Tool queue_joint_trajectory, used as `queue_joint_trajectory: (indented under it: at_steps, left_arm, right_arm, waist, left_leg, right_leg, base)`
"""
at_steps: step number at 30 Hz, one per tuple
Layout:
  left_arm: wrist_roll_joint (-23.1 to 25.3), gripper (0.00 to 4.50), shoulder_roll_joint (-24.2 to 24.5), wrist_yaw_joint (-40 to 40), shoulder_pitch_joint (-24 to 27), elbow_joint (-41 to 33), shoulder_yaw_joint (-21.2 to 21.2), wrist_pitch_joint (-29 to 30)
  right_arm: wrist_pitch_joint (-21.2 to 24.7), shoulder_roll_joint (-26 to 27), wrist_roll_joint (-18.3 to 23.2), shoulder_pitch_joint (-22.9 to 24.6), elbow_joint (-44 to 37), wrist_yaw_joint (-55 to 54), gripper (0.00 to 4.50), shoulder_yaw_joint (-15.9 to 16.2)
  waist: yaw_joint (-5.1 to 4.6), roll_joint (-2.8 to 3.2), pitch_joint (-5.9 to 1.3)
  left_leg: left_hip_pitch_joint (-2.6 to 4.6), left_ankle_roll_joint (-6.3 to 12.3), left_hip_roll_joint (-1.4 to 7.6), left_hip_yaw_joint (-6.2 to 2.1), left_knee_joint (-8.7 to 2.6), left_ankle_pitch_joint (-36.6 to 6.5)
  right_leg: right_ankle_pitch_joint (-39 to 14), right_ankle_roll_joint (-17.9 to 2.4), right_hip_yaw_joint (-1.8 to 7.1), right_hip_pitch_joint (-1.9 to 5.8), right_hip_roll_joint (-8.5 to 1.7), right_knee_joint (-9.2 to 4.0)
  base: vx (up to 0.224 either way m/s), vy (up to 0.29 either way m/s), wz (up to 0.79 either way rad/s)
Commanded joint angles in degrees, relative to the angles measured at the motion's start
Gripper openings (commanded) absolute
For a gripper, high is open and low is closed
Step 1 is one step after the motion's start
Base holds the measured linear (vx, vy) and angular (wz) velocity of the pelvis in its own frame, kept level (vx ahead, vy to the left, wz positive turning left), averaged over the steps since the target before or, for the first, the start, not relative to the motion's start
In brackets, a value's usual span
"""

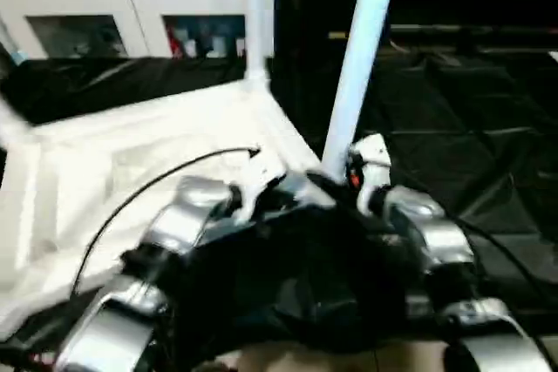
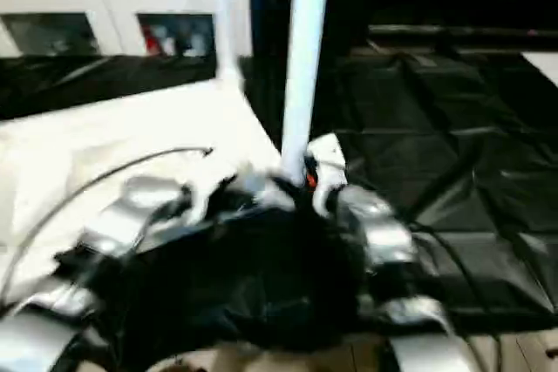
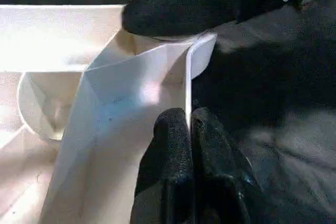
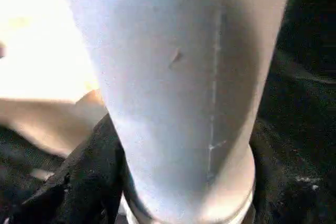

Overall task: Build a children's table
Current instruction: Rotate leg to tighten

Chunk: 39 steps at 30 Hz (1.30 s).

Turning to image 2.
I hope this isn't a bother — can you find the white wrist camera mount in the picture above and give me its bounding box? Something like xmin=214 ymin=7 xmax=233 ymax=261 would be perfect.
xmin=307 ymin=132 xmax=349 ymax=219
xmin=182 ymin=158 xmax=239 ymax=223

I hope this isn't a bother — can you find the red white bottle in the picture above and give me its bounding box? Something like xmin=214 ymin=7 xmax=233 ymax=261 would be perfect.
xmin=144 ymin=25 xmax=161 ymax=56

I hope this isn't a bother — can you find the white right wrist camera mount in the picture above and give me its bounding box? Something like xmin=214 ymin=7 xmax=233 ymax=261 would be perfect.
xmin=307 ymin=132 xmax=349 ymax=219

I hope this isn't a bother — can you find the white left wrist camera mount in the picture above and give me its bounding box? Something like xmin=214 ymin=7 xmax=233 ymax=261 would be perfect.
xmin=182 ymin=158 xmax=239 ymax=223

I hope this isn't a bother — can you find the white plastic table top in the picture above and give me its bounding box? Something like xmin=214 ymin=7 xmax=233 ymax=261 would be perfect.
xmin=0 ymin=77 xmax=291 ymax=299

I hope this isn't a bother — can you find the black left wrist camera cable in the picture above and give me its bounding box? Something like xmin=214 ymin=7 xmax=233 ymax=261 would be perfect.
xmin=0 ymin=146 xmax=214 ymax=303

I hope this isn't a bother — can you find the white flat board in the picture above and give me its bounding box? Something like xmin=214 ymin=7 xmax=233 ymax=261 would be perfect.
xmin=521 ymin=51 xmax=558 ymax=81

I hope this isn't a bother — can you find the black plastic mat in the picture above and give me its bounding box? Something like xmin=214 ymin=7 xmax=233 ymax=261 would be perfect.
xmin=0 ymin=47 xmax=558 ymax=355

